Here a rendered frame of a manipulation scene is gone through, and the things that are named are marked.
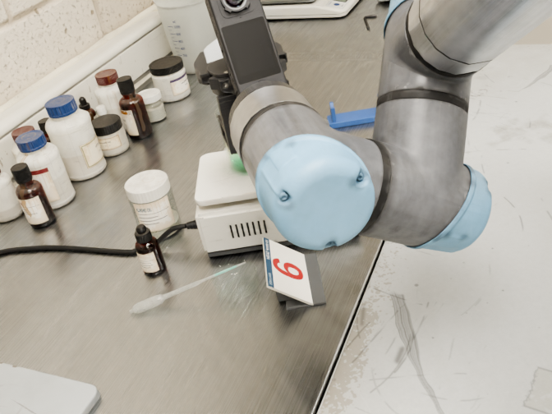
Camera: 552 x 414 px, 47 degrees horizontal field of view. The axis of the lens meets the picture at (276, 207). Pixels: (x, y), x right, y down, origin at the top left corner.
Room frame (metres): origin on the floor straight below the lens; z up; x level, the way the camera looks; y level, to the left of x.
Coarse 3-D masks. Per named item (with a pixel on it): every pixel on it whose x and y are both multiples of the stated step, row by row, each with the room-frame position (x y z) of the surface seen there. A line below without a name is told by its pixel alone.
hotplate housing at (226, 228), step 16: (208, 208) 0.66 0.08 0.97; (224, 208) 0.65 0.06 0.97; (240, 208) 0.65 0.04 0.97; (256, 208) 0.65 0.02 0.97; (192, 224) 0.69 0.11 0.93; (208, 224) 0.65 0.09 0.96; (224, 224) 0.65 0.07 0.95; (240, 224) 0.64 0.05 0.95; (256, 224) 0.64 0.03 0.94; (272, 224) 0.64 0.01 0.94; (208, 240) 0.65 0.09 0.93; (224, 240) 0.65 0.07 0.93; (240, 240) 0.64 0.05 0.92; (256, 240) 0.64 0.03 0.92; (272, 240) 0.64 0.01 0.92
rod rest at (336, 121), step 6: (330, 102) 0.96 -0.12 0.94; (330, 108) 0.95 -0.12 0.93; (372, 108) 0.96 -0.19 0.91; (336, 114) 0.96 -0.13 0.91; (342, 114) 0.96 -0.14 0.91; (348, 114) 0.96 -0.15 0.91; (354, 114) 0.95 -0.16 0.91; (360, 114) 0.95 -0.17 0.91; (366, 114) 0.94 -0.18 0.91; (372, 114) 0.94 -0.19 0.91; (330, 120) 0.95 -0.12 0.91; (336, 120) 0.94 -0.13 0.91; (342, 120) 0.94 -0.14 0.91; (348, 120) 0.94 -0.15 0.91; (354, 120) 0.93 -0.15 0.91; (360, 120) 0.93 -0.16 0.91; (366, 120) 0.93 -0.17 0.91; (372, 120) 0.93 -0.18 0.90; (330, 126) 0.94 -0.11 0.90; (336, 126) 0.93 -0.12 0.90; (342, 126) 0.93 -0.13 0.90
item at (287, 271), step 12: (276, 252) 0.60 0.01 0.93; (288, 252) 0.61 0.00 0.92; (276, 264) 0.57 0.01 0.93; (288, 264) 0.58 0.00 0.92; (300, 264) 0.59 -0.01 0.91; (276, 276) 0.55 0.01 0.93; (288, 276) 0.56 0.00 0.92; (300, 276) 0.57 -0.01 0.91; (288, 288) 0.54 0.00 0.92; (300, 288) 0.54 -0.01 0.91
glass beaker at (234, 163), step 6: (216, 108) 0.73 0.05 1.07; (216, 114) 0.72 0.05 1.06; (216, 120) 0.69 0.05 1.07; (222, 138) 0.71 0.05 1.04; (228, 150) 0.70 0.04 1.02; (228, 156) 0.70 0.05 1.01; (234, 156) 0.69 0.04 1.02; (228, 162) 0.70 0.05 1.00; (234, 162) 0.69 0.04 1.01; (240, 162) 0.69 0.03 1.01; (234, 168) 0.70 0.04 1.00; (240, 168) 0.69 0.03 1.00; (240, 174) 0.69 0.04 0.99; (246, 174) 0.69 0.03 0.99
